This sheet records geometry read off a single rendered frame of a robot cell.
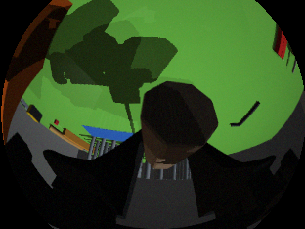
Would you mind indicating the hammer with wooden handle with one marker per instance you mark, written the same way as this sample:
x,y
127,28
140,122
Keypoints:
x,y
56,131

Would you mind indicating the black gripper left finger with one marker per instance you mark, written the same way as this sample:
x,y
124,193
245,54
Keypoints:
x,y
111,176

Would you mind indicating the black l-shaped rod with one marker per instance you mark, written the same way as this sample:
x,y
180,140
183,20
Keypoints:
x,y
248,115

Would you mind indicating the orange rectangular bar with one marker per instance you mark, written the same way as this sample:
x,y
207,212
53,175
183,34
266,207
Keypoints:
x,y
73,138

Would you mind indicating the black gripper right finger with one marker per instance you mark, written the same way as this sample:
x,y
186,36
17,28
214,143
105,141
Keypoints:
x,y
217,177

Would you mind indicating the blue flat strip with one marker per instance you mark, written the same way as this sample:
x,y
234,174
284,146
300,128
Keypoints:
x,y
108,134

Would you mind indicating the grey flat bar with black inlay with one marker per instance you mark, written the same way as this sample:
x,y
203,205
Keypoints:
x,y
24,103

